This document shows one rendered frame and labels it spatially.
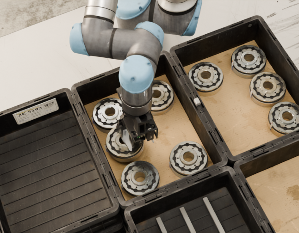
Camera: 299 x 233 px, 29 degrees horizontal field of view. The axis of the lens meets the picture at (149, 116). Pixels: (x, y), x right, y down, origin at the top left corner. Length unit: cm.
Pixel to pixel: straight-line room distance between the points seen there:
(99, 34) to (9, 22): 171
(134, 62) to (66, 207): 48
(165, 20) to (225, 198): 56
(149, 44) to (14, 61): 76
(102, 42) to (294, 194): 65
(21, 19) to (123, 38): 173
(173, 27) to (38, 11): 142
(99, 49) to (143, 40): 11
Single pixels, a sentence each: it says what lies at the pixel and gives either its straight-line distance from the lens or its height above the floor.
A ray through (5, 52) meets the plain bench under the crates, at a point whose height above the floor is 70.
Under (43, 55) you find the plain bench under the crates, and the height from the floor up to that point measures 70.
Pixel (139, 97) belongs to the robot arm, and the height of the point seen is 115.
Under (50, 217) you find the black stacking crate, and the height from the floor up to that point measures 83.
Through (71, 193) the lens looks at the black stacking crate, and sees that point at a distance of 159.
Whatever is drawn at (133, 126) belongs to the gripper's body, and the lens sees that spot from 145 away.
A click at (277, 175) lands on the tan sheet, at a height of 83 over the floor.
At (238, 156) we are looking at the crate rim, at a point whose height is 93.
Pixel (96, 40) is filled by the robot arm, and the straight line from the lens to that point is 138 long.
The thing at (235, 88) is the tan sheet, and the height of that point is 83.
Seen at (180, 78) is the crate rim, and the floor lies 93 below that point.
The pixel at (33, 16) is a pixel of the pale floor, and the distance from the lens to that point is 306.
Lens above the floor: 228
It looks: 60 degrees down
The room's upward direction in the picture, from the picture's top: 6 degrees counter-clockwise
